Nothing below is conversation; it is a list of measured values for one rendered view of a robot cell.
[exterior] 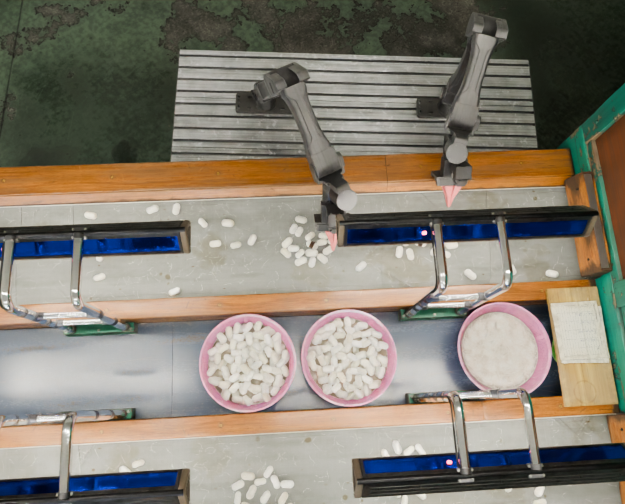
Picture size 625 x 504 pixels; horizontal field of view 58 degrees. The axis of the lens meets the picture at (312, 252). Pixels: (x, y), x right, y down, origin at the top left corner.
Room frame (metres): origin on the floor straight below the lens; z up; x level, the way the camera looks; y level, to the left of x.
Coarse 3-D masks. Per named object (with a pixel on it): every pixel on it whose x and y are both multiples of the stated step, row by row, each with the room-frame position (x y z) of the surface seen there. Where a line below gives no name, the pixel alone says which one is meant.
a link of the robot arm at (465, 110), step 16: (480, 16) 1.05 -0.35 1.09; (480, 32) 0.98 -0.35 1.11; (496, 32) 0.99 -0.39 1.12; (480, 48) 0.95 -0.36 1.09; (480, 64) 0.92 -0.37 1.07; (464, 80) 0.89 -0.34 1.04; (480, 80) 0.88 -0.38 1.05; (464, 96) 0.84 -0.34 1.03; (464, 112) 0.81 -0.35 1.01; (464, 128) 0.78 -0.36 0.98
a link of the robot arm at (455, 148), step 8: (448, 112) 0.83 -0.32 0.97; (448, 120) 0.79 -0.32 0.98; (480, 120) 0.80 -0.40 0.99; (448, 128) 0.78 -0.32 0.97; (456, 128) 0.79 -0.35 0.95; (456, 136) 0.73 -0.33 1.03; (464, 136) 0.74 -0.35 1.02; (472, 136) 0.77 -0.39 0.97; (448, 144) 0.72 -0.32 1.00; (456, 144) 0.71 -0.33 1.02; (464, 144) 0.71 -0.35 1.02; (448, 152) 0.69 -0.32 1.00; (456, 152) 0.69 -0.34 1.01; (464, 152) 0.69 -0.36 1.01; (448, 160) 0.67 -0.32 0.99; (456, 160) 0.68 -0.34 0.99; (464, 160) 0.68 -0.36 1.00
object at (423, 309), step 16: (432, 224) 0.45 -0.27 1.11; (496, 224) 0.47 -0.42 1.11; (432, 240) 0.41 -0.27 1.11; (512, 272) 0.36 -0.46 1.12; (496, 288) 0.33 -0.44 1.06; (416, 304) 0.30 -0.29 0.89; (432, 304) 0.31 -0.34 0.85; (448, 304) 0.32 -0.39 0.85; (464, 304) 0.33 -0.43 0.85; (480, 304) 0.32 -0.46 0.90; (400, 320) 0.29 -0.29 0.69
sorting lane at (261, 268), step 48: (432, 192) 0.68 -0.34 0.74; (480, 192) 0.71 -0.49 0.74; (528, 192) 0.73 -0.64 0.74; (192, 240) 0.42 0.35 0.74; (240, 240) 0.45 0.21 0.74; (528, 240) 0.57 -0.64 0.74; (48, 288) 0.22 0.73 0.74; (96, 288) 0.24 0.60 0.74; (144, 288) 0.26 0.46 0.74; (192, 288) 0.28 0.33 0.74; (240, 288) 0.30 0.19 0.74; (288, 288) 0.32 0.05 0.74; (336, 288) 0.34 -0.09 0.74
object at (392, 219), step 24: (336, 216) 0.45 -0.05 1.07; (360, 216) 0.45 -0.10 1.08; (384, 216) 0.46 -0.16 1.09; (408, 216) 0.46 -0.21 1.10; (456, 216) 0.48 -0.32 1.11; (480, 216) 0.48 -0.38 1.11; (528, 216) 0.50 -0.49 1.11; (552, 216) 0.51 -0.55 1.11; (576, 216) 0.52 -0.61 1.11; (360, 240) 0.40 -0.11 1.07; (384, 240) 0.41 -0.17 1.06; (408, 240) 0.42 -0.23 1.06; (456, 240) 0.43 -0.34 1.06; (480, 240) 0.44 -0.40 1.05
